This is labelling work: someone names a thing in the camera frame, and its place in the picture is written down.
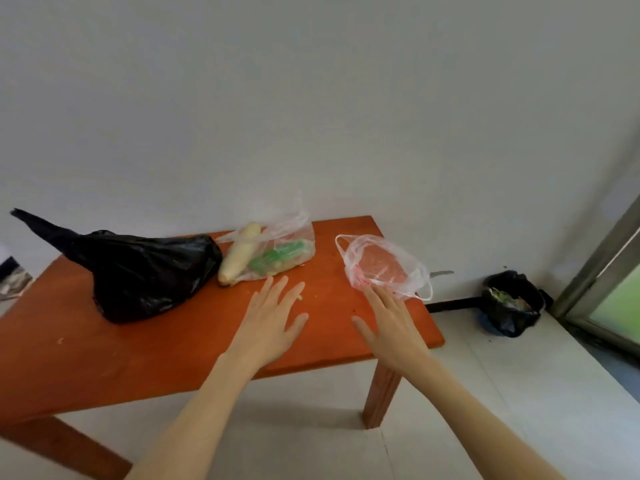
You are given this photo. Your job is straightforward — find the black long handle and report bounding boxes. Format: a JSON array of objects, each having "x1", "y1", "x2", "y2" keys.
[{"x1": 425, "y1": 296, "x2": 487, "y2": 314}]

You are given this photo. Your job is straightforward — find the green vegetables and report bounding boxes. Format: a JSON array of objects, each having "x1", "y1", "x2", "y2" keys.
[{"x1": 248, "y1": 240, "x2": 307, "y2": 274}]

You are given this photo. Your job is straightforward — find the clear plastic bag red print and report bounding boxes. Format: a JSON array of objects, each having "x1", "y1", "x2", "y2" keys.
[{"x1": 334, "y1": 234, "x2": 434, "y2": 302}]

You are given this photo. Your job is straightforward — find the metal-framed glass door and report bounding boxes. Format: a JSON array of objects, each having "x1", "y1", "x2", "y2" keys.
[{"x1": 550, "y1": 194, "x2": 640, "y2": 356}]

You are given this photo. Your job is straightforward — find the dark patterned object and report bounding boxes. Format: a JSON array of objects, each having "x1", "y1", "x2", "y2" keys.
[{"x1": 0, "y1": 257, "x2": 34, "y2": 301}]

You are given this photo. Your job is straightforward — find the person's left hand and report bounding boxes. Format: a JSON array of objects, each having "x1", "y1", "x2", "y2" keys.
[{"x1": 225, "y1": 276, "x2": 310, "y2": 371}]

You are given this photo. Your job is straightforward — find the person's right forearm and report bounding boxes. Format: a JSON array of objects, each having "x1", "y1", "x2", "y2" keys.
[{"x1": 395, "y1": 352, "x2": 567, "y2": 480}]

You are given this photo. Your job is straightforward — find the person's left forearm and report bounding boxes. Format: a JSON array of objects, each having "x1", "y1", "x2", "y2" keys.
[{"x1": 125, "y1": 351, "x2": 267, "y2": 480}]

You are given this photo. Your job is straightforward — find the white radish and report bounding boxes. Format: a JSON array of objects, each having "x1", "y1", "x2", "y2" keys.
[{"x1": 217, "y1": 223, "x2": 263, "y2": 286}]

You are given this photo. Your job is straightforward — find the trash bin with black liner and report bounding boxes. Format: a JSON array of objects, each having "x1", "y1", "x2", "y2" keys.
[{"x1": 477, "y1": 270, "x2": 549, "y2": 338}]

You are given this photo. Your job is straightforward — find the black plastic bag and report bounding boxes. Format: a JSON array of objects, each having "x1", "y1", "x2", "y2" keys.
[{"x1": 11, "y1": 208, "x2": 224, "y2": 324}]

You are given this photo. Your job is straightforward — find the clear plastic bag with vegetables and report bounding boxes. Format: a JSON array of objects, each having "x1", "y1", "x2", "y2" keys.
[{"x1": 214, "y1": 211, "x2": 317, "y2": 283}]

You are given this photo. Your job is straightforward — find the person's right hand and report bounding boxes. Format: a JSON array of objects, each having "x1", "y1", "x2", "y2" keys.
[{"x1": 352, "y1": 284, "x2": 432, "y2": 378}]

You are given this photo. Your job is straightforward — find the food waste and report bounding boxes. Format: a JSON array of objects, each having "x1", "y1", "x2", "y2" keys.
[{"x1": 489, "y1": 288, "x2": 532, "y2": 312}]

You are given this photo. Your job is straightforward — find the orange wooden table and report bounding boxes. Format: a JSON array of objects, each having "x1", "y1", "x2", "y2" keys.
[{"x1": 0, "y1": 216, "x2": 446, "y2": 480}]

